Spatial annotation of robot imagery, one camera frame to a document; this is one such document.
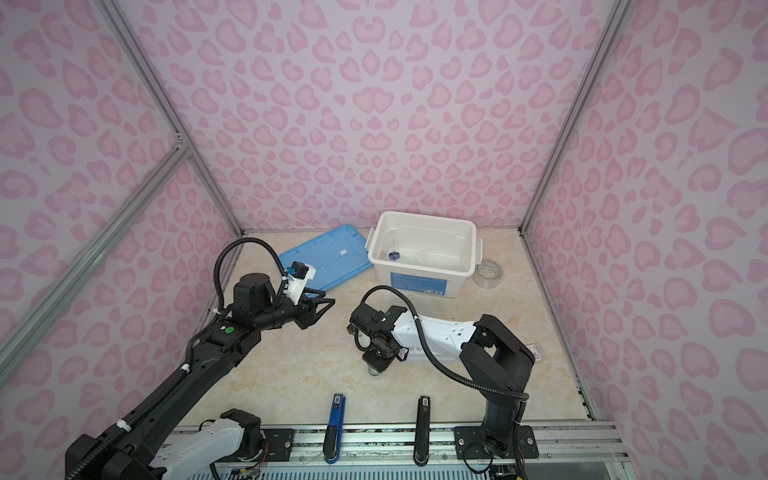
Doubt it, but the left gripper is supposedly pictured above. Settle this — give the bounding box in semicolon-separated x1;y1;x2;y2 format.
256;286;336;333

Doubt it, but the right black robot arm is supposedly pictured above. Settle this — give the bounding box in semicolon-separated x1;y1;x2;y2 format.
347;302;536;457

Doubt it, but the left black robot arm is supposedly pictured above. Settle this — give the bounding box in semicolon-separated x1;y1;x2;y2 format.
65;273;335;479

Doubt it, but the blue plastic bin lid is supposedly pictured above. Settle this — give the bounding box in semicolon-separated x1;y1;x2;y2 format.
279;225;372;291

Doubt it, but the blue stapler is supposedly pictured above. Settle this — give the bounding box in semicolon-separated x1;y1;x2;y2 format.
322;393;346;464

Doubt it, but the white plastic storage bin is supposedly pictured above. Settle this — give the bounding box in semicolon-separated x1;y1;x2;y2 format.
365;211;483;298

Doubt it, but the black stapler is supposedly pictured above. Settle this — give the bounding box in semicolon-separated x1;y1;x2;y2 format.
413;396;431;467

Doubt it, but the clear tape roll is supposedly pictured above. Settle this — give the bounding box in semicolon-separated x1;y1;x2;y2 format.
472;259;504;290

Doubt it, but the small red labelled box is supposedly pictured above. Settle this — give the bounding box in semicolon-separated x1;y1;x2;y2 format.
528;345;542;362

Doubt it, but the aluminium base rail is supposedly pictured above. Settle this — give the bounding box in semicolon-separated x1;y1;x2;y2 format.
113;419;637;480

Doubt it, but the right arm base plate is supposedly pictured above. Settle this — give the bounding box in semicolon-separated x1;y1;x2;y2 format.
453;425;540;460

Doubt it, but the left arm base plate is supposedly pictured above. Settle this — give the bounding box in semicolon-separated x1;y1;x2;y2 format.
218;428;296;464

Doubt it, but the right black corrugated cable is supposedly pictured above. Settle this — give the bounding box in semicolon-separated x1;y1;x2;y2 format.
352;284;530;480

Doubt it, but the black corrugated cable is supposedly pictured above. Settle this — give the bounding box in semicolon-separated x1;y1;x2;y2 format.
62;236;287;480
352;284;530;480

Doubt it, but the left black corrugated cable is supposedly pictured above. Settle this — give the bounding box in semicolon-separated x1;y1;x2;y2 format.
62;236;287;480

